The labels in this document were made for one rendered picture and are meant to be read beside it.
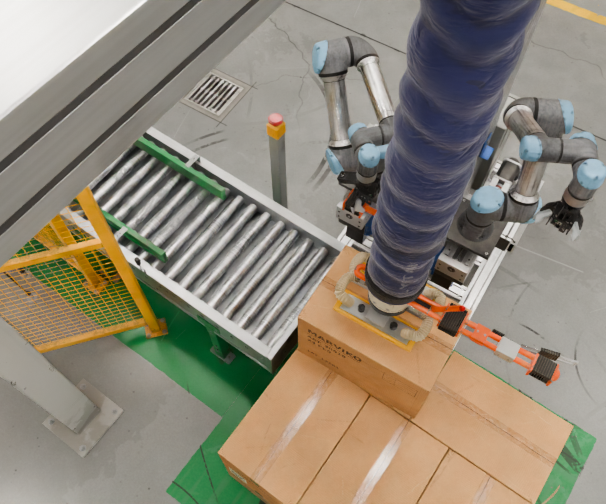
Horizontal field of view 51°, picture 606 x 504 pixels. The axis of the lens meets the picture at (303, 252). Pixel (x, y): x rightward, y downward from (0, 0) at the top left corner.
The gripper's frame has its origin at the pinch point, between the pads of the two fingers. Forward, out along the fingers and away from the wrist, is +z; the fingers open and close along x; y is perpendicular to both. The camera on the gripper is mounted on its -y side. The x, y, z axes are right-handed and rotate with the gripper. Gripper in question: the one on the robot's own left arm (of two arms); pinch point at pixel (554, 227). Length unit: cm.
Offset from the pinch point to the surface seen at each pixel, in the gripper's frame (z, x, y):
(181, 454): 152, -101, 114
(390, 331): 44, -33, 43
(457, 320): 32.2, -13.1, 31.6
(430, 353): 58, -16, 38
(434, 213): -34, -32, 39
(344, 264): 58, -65, 21
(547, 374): 32, 22, 34
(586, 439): 152, 72, -3
